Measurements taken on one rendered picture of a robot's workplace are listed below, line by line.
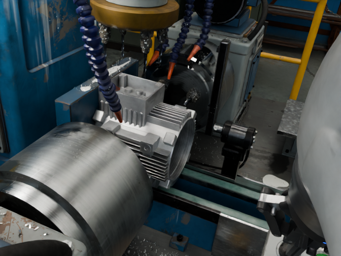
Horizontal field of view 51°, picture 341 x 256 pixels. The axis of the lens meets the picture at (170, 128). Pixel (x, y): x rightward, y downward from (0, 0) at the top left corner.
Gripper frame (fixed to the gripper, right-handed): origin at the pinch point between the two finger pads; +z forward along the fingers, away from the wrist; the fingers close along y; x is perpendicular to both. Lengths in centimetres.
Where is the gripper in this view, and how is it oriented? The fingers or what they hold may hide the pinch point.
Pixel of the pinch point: (297, 241)
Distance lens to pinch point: 53.0
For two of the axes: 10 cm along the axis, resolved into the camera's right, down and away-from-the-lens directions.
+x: -3.6, 8.4, -4.1
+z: 1.3, 4.8, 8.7
